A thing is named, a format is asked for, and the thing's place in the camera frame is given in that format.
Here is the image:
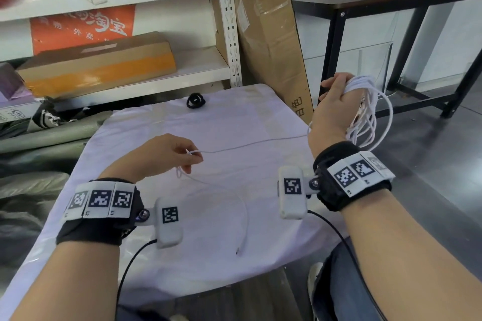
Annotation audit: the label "person's left hand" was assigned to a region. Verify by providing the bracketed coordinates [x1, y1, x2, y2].
[99, 134, 204, 184]

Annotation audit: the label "person's right hand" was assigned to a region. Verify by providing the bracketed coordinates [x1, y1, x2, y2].
[308, 72, 357, 161]

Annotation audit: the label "white cable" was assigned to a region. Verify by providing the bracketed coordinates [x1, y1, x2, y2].
[175, 75, 394, 256]

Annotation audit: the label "person's left forearm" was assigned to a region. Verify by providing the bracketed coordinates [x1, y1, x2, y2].
[11, 233, 122, 321]

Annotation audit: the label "person's right forearm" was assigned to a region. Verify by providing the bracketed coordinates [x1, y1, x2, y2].
[340, 181, 482, 321]

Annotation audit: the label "white table cloth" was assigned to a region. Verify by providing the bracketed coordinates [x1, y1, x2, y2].
[0, 84, 351, 321]

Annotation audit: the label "tall cardboard box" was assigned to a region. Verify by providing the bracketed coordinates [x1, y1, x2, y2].
[233, 0, 315, 126]

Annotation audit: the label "white metal shelf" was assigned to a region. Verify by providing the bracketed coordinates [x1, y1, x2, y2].
[0, 0, 243, 123]

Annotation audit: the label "black metal table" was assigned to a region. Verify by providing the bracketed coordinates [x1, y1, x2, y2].
[292, 0, 482, 119]

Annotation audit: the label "flat cardboard box with tape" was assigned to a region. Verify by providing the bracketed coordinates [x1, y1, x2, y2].
[17, 31, 177, 100]

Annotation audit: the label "grey-green rolled bags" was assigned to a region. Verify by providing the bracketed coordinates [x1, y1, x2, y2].
[0, 109, 113, 269]

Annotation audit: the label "orange printed bag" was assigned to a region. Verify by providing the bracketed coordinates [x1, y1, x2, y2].
[29, 4, 136, 56]

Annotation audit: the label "person's white shoe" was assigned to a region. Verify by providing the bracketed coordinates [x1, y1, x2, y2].
[307, 262, 325, 299]

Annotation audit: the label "purple packet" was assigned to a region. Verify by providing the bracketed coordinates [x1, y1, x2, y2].
[0, 63, 35, 102]

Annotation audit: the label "person's blue jeans leg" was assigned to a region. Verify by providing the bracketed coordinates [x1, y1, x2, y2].
[312, 237, 379, 321]

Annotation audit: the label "small black coiled cable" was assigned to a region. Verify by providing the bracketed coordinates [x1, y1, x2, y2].
[186, 93, 206, 109]

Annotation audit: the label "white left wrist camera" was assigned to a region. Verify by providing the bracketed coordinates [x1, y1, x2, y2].
[138, 197, 184, 250]

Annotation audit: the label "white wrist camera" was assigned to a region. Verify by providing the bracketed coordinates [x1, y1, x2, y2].
[277, 166, 321, 220]
[138, 197, 184, 250]

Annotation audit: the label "black right wrist strap with markers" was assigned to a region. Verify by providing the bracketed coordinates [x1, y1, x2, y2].
[313, 141, 396, 212]

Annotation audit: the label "black wrist strap with markers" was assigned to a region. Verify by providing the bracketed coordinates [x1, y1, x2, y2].
[313, 141, 396, 212]
[56, 178, 146, 246]

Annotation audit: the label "black left wrist strap with markers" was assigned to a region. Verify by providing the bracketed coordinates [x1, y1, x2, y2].
[56, 178, 146, 246]

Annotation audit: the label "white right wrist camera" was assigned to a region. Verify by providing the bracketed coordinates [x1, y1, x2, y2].
[277, 166, 321, 220]

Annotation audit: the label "black left camera cable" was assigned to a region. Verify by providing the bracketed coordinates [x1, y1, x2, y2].
[115, 239, 158, 321]

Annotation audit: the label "black camera cable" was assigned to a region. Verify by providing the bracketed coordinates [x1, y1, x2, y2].
[115, 239, 158, 321]
[307, 210, 389, 321]

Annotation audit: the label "black pouch with white cord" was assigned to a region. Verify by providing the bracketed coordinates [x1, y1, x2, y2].
[32, 100, 62, 129]

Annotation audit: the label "black right camera cable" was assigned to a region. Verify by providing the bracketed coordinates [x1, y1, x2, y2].
[307, 210, 389, 321]

